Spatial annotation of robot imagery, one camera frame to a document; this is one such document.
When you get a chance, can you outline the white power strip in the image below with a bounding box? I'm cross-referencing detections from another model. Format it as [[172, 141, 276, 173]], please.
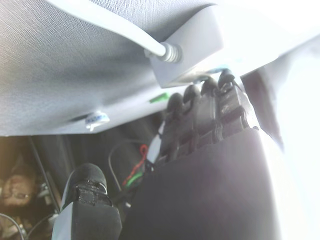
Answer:
[[144, 3, 241, 89]]

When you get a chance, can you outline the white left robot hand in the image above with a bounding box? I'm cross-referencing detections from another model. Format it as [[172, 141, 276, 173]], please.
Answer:
[[51, 68, 283, 240]]

